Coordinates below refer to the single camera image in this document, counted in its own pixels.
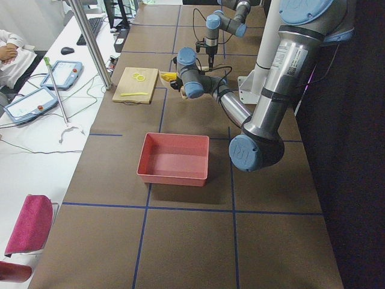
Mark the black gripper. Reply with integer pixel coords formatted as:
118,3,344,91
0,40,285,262
205,45,217,68
169,77,182,90

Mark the beige plastic dustpan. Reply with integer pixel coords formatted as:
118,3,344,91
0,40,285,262
180,86,188,99

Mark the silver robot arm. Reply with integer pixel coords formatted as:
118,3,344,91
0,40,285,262
174,1,356,172
203,1,252,69

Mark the pink plastic bin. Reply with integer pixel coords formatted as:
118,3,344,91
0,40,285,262
137,132,209,187

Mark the yellow toy corn cob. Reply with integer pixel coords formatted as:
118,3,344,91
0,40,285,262
160,72,177,82

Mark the wooden cutting board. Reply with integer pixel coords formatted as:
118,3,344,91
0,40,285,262
112,67,159,104

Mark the yellow plastic knife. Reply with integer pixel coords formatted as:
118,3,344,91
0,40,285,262
120,92,149,97

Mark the black keyboard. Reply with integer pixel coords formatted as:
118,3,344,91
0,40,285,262
76,17,103,46

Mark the far blue teach pendant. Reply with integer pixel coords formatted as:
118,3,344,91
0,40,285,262
47,60,83,90

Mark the blue teach pendant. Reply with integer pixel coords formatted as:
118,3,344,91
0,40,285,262
47,60,83,90
4,87,58,125

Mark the black computer mouse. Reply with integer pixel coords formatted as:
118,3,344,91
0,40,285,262
61,47,75,55

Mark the metal rod with hook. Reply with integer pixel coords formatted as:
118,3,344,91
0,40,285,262
43,57,85,144

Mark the near blue teach pendant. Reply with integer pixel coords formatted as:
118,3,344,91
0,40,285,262
4,87,58,125

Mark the person in white coat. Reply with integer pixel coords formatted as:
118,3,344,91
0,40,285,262
1,30,42,93

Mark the pink cloth on stand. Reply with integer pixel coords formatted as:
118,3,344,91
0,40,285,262
4,194,60,257

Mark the white camera support pole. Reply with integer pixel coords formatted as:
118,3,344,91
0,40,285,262
238,0,283,104

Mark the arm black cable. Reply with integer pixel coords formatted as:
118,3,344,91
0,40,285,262
192,45,340,100
192,7,234,79

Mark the silver metal frame post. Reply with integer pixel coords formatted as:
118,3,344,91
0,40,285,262
69,0,112,90

